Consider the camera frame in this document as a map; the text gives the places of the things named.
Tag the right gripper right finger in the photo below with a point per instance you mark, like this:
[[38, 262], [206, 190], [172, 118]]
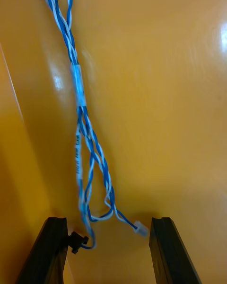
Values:
[[170, 255]]

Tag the yellow-orange plastic bin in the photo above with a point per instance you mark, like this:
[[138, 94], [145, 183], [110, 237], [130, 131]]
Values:
[[153, 123]]

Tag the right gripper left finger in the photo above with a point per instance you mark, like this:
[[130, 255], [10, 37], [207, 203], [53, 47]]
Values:
[[45, 255]]

